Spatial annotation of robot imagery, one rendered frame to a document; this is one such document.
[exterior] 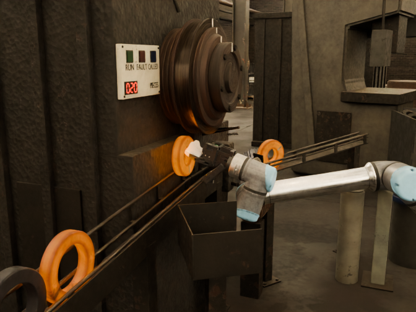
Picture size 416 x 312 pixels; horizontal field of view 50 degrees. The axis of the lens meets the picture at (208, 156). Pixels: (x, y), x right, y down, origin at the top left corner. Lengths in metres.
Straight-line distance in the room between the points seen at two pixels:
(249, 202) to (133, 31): 0.73
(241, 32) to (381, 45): 6.96
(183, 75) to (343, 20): 2.93
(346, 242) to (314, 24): 2.56
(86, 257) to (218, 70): 0.85
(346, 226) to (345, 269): 0.24
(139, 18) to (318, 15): 3.05
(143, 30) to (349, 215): 1.43
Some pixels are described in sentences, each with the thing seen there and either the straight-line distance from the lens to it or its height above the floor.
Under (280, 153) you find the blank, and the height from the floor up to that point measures 0.71.
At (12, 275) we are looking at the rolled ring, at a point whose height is 0.74.
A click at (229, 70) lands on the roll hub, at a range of 1.79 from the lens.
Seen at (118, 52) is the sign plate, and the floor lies 1.21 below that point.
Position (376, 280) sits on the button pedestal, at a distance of 2.64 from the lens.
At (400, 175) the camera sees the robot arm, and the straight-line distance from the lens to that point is 1.71.
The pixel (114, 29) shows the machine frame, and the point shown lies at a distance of 1.53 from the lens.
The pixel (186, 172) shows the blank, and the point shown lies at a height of 0.76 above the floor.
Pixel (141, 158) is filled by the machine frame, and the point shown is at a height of 0.85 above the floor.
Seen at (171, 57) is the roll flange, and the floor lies 1.20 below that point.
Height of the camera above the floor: 1.20
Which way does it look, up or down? 12 degrees down
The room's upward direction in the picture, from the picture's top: straight up
